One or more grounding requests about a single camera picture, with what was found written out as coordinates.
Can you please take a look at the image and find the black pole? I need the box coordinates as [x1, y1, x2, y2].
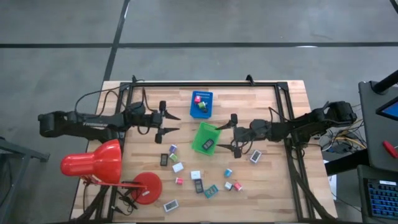
[372, 70, 398, 94]

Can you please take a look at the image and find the backlit black keyboard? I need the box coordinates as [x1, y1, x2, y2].
[366, 179, 398, 220]

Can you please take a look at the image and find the red desk lamp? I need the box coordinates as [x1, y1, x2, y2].
[60, 138, 164, 205]

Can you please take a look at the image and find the white digital clock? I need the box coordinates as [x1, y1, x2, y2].
[249, 149, 262, 164]
[163, 199, 180, 213]

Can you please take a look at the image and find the blue plastic basket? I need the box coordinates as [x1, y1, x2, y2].
[189, 90, 214, 119]

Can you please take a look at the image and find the red handled tool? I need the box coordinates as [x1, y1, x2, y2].
[382, 140, 398, 159]

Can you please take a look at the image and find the black cable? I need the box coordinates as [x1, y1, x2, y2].
[73, 79, 146, 114]
[267, 106, 292, 122]

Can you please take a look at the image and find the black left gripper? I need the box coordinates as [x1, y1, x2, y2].
[144, 100, 182, 145]

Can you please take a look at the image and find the grey side desk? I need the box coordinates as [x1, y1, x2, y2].
[356, 80, 398, 224]

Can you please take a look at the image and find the grey metal stand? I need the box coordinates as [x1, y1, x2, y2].
[0, 136, 50, 224]

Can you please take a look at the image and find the black metal table frame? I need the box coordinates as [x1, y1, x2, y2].
[81, 80, 338, 223]

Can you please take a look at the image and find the monitor with blue screen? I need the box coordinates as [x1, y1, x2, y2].
[375, 96, 398, 122]

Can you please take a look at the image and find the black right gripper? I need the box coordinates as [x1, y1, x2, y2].
[215, 113, 254, 159]

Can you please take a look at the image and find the green plastic basket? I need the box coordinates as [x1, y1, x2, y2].
[190, 121, 223, 156]

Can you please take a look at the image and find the teal digital clock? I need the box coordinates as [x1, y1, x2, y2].
[203, 184, 220, 199]

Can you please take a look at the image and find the black lamp cord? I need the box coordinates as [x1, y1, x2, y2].
[114, 185, 140, 217]

